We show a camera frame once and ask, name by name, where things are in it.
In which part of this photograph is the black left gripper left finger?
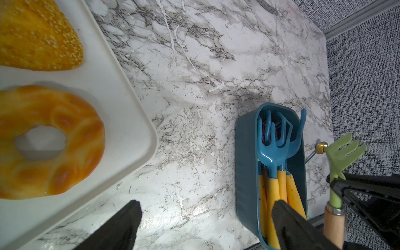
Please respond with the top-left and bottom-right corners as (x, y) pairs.
(75, 200), (142, 250)

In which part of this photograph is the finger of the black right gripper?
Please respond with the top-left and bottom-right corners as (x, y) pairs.
(341, 190), (400, 242)
(330, 173), (400, 200)

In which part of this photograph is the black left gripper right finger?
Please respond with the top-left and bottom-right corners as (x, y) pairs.
(271, 200), (338, 250)

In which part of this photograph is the green rake brown handle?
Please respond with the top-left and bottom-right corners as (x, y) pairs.
(323, 133), (366, 250)

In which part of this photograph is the teal storage box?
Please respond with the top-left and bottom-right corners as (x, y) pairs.
(235, 103), (300, 250)

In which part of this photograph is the white rectangular plate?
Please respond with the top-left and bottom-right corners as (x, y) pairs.
(1, 1), (158, 250)

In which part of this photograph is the glazed ring donut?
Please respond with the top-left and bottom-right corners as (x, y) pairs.
(1, 85), (106, 200)

